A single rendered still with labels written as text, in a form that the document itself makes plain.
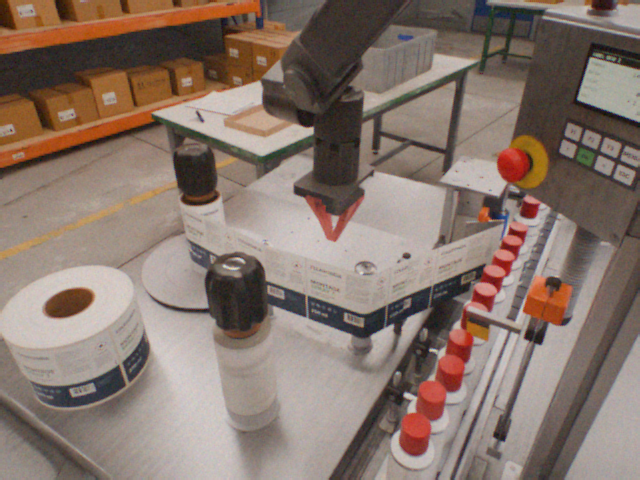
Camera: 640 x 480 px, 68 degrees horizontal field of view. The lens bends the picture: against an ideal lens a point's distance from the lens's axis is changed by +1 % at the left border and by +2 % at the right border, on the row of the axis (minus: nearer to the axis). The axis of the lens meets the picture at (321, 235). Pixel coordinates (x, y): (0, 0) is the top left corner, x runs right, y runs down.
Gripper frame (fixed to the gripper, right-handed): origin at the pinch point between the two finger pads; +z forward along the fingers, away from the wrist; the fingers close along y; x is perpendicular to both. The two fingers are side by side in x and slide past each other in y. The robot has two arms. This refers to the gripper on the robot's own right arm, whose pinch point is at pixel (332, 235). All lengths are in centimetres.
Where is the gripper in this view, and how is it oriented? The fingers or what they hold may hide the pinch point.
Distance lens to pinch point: 64.4
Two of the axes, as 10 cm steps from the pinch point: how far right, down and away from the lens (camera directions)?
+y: -5.2, 4.7, -7.1
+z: -0.3, 8.3, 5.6
